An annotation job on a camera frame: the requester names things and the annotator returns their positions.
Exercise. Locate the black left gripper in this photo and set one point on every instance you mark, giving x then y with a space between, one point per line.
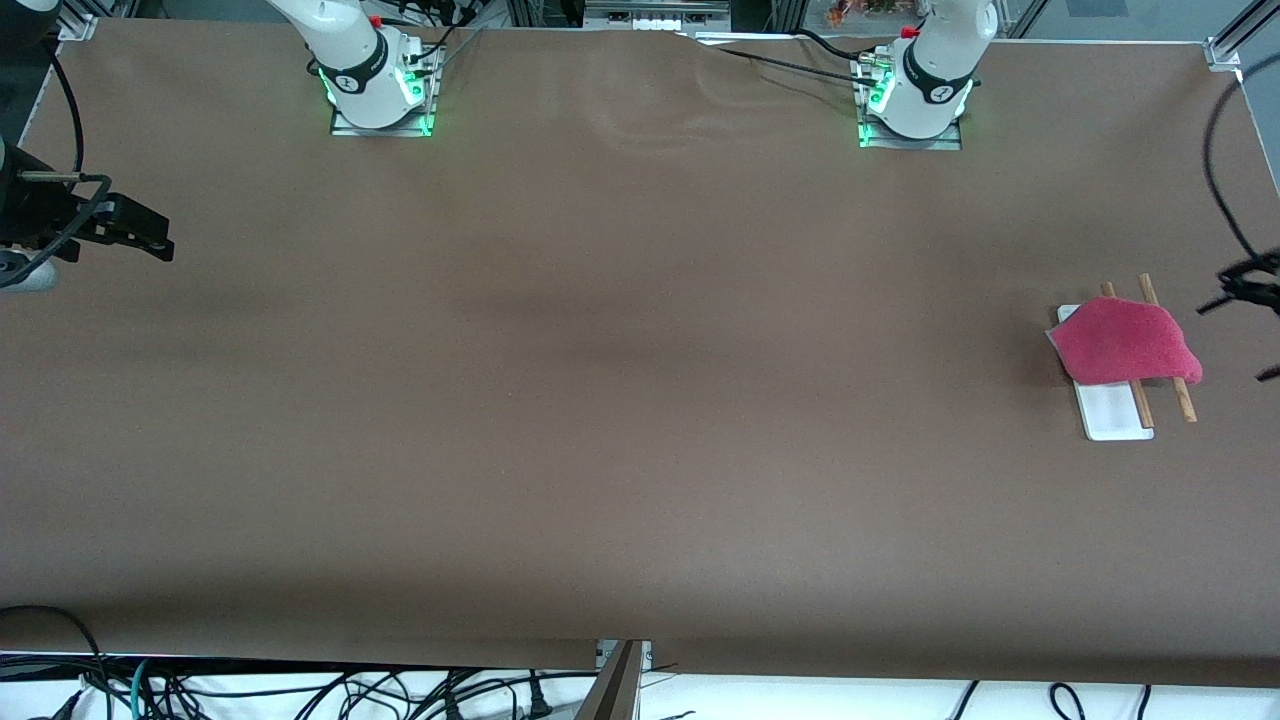
1250 283

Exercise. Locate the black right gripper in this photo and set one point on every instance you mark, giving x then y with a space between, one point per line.
30 210

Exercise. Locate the metal table edge bracket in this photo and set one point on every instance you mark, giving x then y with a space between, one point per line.
647 655

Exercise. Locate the white rack base tray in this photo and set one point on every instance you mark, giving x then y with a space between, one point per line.
1110 415

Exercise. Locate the pink and grey towel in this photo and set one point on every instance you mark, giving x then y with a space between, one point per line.
1120 345

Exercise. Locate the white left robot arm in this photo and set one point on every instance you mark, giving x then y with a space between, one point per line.
935 70

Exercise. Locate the wooden post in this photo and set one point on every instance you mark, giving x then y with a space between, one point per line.
615 690

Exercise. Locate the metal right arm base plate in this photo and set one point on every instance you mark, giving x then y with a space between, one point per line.
380 131

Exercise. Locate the white power strip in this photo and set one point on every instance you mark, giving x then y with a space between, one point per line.
655 22

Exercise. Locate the colourful background items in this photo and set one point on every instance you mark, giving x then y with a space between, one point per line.
870 10

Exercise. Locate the metal table corner bracket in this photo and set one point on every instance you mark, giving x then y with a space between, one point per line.
1225 55
78 28

